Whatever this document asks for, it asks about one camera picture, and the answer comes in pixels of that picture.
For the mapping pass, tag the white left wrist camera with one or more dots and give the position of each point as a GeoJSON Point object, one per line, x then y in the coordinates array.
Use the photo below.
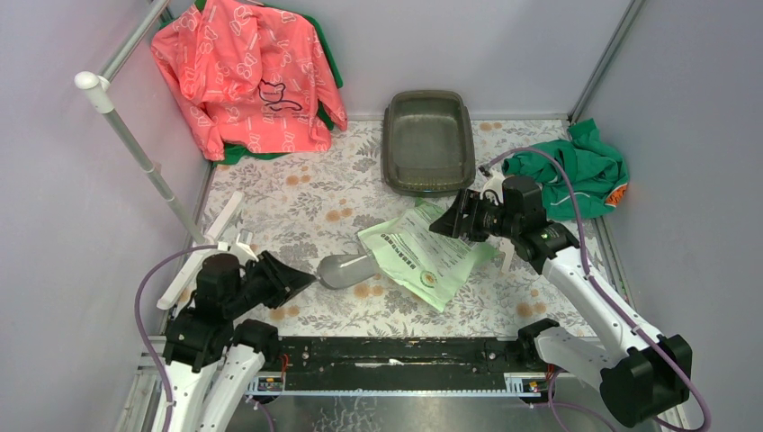
{"type": "Point", "coordinates": [241, 247]}

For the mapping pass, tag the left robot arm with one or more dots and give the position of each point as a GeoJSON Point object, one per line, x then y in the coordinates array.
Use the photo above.
{"type": "Point", "coordinates": [212, 353]}

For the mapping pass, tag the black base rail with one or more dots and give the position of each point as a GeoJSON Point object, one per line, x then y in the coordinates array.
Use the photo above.
{"type": "Point", "coordinates": [392, 366]}

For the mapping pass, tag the white clothes rack pole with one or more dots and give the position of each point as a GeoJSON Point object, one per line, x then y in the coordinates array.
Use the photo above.
{"type": "Point", "coordinates": [95, 89]}

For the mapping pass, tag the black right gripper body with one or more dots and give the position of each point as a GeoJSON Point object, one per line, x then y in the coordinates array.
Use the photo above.
{"type": "Point", "coordinates": [485, 218]}

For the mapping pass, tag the grey plastic litter box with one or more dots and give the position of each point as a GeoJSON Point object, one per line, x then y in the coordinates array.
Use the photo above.
{"type": "Point", "coordinates": [427, 144]}

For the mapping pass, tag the metal litter scoop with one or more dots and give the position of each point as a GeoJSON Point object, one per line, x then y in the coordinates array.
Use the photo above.
{"type": "Point", "coordinates": [338, 272]}

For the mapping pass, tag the beige bag sealing clip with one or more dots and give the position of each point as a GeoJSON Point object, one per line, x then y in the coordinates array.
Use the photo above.
{"type": "Point", "coordinates": [507, 248]}

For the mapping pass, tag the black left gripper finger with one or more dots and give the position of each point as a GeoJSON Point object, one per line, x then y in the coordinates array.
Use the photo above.
{"type": "Point", "coordinates": [275, 269]}
{"type": "Point", "coordinates": [285, 292]}

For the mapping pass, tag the green cat litter bag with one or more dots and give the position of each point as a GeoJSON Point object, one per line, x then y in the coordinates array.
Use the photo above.
{"type": "Point", "coordinates": [431, 266]}

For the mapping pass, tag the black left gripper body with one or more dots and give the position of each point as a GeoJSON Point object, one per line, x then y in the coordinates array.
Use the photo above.
{"type": "Point", "coordinates": [269, 281]}

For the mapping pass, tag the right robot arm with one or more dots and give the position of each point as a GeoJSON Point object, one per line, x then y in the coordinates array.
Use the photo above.
{"type": "Point", "coordinates": [638, 372]}

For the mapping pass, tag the crumpled green garment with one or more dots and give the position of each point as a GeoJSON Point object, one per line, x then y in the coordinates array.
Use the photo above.
{"type": "Point", "coordinates": [597, 172]}

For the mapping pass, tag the pink hooded jacket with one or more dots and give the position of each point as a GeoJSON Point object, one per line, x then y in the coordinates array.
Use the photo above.
{"type": "Point", "coordinates": [250, 77]}

